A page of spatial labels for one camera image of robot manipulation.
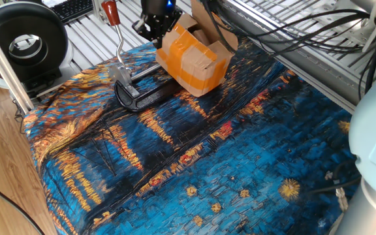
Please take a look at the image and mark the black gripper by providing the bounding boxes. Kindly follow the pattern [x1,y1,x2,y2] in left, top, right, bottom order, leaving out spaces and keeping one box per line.
[132,0,184,50]

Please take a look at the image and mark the silver lever red handle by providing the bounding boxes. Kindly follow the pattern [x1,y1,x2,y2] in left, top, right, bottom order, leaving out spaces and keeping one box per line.
[101,0,127,68]

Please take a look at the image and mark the silver threaded rod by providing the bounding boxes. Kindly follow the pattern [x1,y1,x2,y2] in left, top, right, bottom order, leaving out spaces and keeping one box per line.
[131,63,163,82]

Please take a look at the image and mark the taped cardboard box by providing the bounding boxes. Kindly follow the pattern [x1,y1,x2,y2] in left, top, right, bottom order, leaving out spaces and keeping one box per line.
[155,0,240,98]

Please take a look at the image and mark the black keyboard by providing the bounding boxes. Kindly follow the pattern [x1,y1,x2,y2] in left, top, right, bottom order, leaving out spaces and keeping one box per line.
[50,0,104,24]

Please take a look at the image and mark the starry night painted cloth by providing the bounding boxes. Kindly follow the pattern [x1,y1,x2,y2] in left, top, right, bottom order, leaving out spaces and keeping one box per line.
[23,35,362,235]

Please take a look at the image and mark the silver mounting plate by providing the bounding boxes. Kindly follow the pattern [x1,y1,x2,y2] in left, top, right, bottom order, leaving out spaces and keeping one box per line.
[311,0,376,46]

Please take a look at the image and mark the silver angle bracket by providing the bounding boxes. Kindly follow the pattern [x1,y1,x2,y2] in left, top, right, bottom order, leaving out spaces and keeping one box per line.
[91,0,110,24]

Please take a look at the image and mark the black gripper cable with plug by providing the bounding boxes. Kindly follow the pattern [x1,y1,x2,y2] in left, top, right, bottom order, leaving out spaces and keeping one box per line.
[200,0,376,101]

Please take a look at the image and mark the aluminium frame post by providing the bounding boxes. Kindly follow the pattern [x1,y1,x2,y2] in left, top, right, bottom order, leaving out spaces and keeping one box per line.
[0,11,35,114]

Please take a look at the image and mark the grey aluminium table rail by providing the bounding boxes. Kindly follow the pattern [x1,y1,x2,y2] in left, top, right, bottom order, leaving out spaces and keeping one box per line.
[222,0,376,114]

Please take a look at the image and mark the thin dark cables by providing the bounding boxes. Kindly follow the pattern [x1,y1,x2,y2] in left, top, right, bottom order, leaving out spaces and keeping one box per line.
[11,99,27,134]

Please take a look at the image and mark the black floor cable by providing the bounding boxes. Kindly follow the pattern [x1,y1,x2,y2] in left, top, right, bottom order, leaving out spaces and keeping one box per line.
[0,172,45,235]

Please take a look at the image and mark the black base cable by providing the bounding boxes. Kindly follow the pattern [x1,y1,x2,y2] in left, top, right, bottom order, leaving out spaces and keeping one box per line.
[308,159,362,195]

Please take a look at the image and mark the silver cable connector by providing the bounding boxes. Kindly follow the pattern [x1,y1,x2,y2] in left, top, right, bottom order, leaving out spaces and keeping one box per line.
[333,178,349,212]

